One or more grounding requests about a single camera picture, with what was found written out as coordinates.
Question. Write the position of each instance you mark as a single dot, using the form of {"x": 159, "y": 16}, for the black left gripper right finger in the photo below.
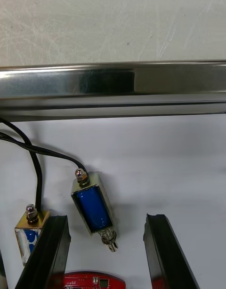
{"x": 167, "y": 258}

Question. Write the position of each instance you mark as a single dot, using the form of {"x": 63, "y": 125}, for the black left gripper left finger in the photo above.
{"x": 47, "y": 258}

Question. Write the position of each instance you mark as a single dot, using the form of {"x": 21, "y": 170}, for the solenoid with white-blue label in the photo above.
{"x": 31, "y": 219}

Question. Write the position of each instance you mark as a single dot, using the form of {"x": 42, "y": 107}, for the round red circuit board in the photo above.
{"x": 94, "y": 282}

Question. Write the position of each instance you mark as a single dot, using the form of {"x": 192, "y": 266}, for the solenoid with blue label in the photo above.
{"x": 94, "y": 206}

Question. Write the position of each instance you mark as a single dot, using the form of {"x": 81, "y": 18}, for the white paper sheet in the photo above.
{"x": 164, "y": 164}

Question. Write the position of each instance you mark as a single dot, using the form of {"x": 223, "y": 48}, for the steel tray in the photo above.
{"x": 113, "y": 82}

